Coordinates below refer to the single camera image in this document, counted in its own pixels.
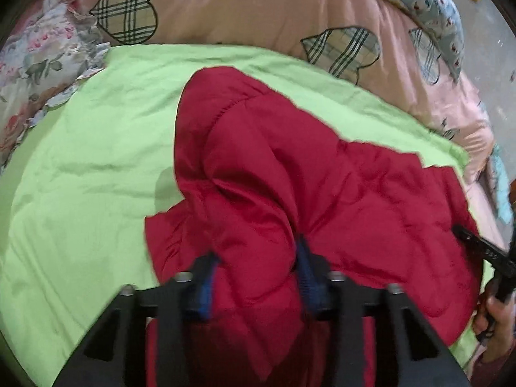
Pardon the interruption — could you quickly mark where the floral ruffled pillow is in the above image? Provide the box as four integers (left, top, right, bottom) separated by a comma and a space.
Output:
0, 0, 111, 174

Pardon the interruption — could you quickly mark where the green blanket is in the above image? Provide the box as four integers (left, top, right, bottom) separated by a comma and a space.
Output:
0, 42, 484, 387

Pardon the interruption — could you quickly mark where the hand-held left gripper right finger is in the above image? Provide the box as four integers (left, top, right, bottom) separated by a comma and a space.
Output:
296, 236, 472, 387

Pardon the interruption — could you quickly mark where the pink heart-print duvet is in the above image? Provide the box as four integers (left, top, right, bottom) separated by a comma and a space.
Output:
70, 0, 494, 186

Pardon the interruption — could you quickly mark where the light blue cloth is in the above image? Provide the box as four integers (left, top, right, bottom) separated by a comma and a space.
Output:
486, 145, 514, 224

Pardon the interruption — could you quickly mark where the blue-grey printed pillow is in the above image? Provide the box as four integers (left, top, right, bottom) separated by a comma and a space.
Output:
351, 0, 464, 85

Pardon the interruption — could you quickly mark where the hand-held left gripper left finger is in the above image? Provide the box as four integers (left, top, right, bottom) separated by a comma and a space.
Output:
52, 252, 220, 387

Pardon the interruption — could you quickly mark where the red quilted jacket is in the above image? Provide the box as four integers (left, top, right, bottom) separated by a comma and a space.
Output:
143, 66, 490, 387

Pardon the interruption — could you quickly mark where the person's right hand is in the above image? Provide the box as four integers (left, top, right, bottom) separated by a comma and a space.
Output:
471, 286, 516, 365

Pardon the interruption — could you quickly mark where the person's right forearm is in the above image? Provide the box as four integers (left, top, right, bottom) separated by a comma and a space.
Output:
470, 352, 516, 387

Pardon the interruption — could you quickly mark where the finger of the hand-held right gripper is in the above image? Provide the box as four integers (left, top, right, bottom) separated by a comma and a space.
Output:
451, 225, 501, 269

